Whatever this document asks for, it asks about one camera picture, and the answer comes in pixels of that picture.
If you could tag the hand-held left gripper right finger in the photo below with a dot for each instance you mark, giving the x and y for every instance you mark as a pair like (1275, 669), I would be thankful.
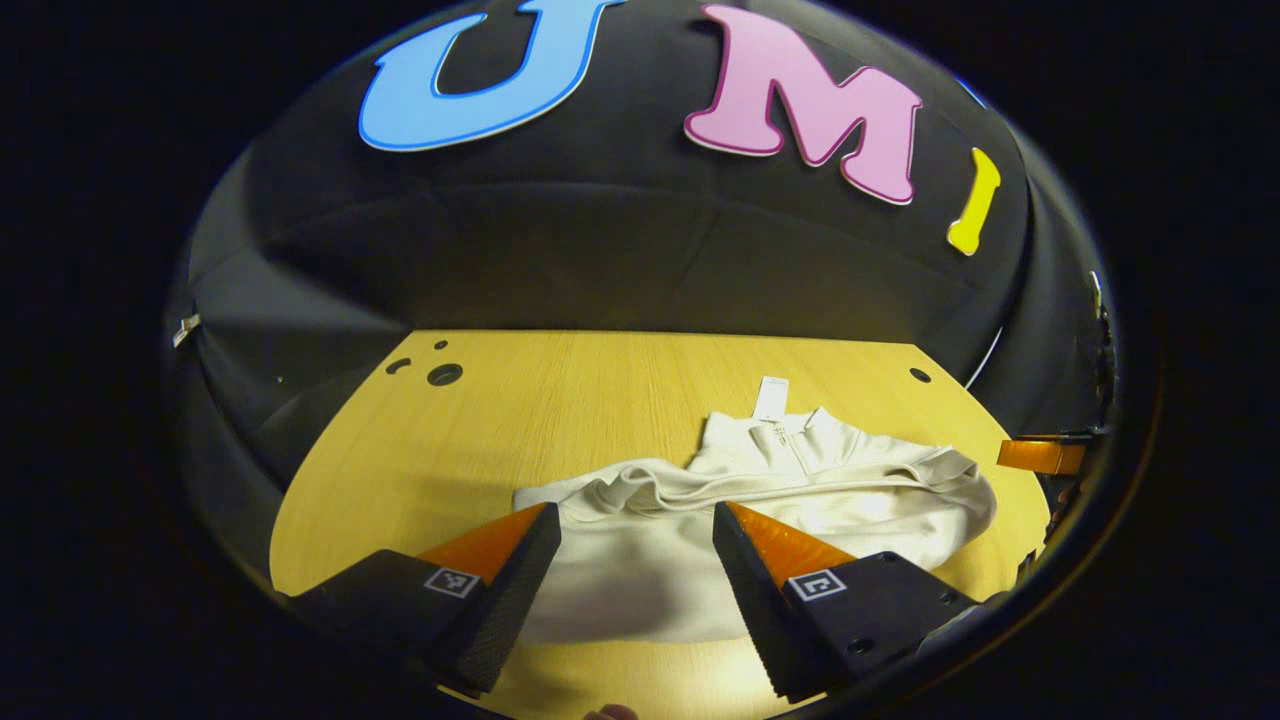
(750, 600)

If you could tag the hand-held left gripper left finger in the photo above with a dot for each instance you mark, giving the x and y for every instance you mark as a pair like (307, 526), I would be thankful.
(520, 590)

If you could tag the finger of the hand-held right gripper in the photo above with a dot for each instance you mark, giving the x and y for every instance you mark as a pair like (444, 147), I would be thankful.
(1040, 457)

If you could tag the cream white sweatshirt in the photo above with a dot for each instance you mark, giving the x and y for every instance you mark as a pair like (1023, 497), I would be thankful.
(640, 590)

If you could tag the black backdrop cloth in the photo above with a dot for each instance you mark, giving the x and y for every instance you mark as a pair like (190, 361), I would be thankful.
(600, 250)

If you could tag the white cloth clip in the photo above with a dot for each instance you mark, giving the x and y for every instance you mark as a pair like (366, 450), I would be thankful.
(186, 329)

